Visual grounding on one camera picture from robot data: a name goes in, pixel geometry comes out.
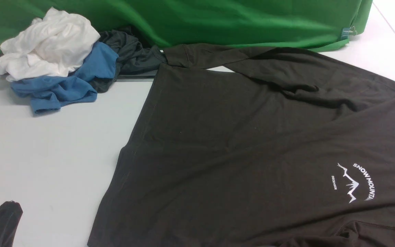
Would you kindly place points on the gray long-sleeved shirt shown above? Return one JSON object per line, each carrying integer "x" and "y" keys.
{"x": 251, "y": 147}

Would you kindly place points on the dark teal crumpled shirt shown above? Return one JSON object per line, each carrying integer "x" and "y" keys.
{"x": 134, "y": 56}

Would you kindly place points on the blue crumpled shirt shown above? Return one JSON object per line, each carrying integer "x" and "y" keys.
{"x": 51, "y": 93}

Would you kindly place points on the white crumpled shirt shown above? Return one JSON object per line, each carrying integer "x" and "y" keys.
{"x": 55, "y": 45}

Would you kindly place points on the green backdrop cloth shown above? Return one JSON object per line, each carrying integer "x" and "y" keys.
{"x": 309, "y": 24}

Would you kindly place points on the blue binder clip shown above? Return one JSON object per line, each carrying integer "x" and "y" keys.
{"x": 347, "y": 32}

